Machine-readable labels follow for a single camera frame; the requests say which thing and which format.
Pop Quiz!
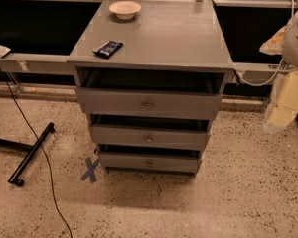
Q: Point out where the grey bottom drawer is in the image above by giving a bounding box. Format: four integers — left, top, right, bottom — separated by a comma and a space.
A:
98, 153, 202, 173

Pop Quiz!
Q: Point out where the grey drawer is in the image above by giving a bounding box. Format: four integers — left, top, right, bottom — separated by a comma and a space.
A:
98, 153, 202, 173
76, 87, 222, 120
89, 125, 210, 151

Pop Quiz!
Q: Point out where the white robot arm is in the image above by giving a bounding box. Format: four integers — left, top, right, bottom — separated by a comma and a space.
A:
282, 11, 298, 66

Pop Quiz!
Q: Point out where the grey top drawer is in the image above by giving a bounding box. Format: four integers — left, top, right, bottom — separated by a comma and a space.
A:
76, 87, 222, 120

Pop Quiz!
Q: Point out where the grey drawer cabinet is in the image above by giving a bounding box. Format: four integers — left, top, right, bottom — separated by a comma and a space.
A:
68, 1, 234, 174

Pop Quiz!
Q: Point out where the grey middle drawer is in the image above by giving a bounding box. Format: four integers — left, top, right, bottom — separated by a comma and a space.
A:
89, 125, 210, 151

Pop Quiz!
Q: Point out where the dark blue snack packet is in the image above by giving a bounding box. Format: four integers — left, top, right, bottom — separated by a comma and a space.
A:
92, 41, 123, 59

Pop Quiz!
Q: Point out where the blue tape cross mark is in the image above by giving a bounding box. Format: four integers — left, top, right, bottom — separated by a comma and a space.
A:
80, 158, 99, 183

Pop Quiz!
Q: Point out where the white ceramic bowl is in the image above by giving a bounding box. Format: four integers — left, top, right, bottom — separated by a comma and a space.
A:
109, 1, 141, 20

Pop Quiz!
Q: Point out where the black wheeled stand base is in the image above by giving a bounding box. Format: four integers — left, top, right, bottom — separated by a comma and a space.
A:
0, 123, 55, 187

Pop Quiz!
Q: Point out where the grey metal rail frame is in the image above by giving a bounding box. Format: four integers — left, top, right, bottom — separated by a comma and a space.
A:
0, 0, 298, 74

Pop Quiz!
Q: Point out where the black floor cable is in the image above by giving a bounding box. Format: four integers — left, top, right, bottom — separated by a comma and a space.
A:
0, 51, 74, 238

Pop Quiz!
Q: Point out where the white cable on rail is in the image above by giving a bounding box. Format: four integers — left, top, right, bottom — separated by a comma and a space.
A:
236, 0, 296, 87

